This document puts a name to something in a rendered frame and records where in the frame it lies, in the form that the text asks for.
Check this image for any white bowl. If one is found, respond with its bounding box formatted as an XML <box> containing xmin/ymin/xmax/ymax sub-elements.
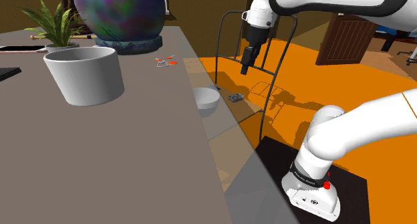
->
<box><xmin>192</xmin><ymin>87</ymin><xmax>221</xmax><ymax>118</ymax></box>

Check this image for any green plant in white pot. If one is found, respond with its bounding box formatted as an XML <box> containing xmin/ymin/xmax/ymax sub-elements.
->
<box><xmin>19</xmin><ymin>0</ymin><xmax>86</xmax><ymax>53</ymax></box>

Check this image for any pink thin rod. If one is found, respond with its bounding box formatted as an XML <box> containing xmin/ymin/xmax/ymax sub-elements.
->
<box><xmin>0</xmin><ymin>48</ymin><xmax>49</xmax><ymax>55</ymax></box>

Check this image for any black flat phone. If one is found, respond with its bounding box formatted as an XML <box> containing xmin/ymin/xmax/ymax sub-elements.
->
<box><xmin>0</xmin><ymin>45</ymin><xmax>48</xmax><ymax>52</ymax></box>

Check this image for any wooden stick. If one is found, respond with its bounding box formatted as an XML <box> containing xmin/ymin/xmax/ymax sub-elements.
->
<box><xmin>29</xmin><ymin>34</ymin><xmax>98</xmax><ymax>40</ymax></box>

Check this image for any black wire frame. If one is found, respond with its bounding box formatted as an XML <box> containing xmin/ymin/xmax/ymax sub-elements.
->
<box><xmin>215</xmin><ymin>10</ymin><xmax>298</xmax><ymax>143</ymax></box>

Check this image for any large multicoloured round vase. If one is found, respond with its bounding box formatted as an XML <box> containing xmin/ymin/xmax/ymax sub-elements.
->
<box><xmin>71</xmin><ymin>0</ymin><xmax>166</xmax><ymax>56</ymax></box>

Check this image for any black flat tablet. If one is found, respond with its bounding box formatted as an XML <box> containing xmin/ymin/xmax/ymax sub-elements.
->
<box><xmin>0</xmin><ymin>66</ymin><xmax>22</xmax><ymax>83</ymax></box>

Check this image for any brown wooden door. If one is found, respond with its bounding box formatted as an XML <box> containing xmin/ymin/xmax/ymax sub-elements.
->
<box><xmin>315</xmin><ymin>13</ymin><xmax>380</xmax><ymax>66</ymax></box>

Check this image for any small orange and white toy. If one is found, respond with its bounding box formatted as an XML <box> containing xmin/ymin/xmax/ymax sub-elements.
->
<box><xmin>154</xmin><ymin>54</ymin><xmax>179</xmax><ymax>68</ymax></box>

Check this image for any large white pot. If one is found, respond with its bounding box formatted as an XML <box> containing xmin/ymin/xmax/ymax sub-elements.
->
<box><xmin>43</xmin><ymin>46</ymin><xmax>126</xmax><ymax>107</ymax></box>

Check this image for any dark robot stand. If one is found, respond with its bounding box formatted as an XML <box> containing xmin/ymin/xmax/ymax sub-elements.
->
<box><xmin>255</xmin><ymin>135</ymin><xmax>371</xmax><ymax>224</ymax></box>

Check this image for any grey-brown table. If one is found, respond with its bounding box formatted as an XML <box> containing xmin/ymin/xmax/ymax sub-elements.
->
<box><xmin>0</xmin><ymin>25</ymin><xmax>301</xmax><ymax>224</ymax></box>

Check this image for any office chair base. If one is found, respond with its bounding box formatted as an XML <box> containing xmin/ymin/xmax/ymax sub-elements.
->
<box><xmin>396</xmin><ymin>47</ymin><xmax>417</xmax><ymax>67</ymax></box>

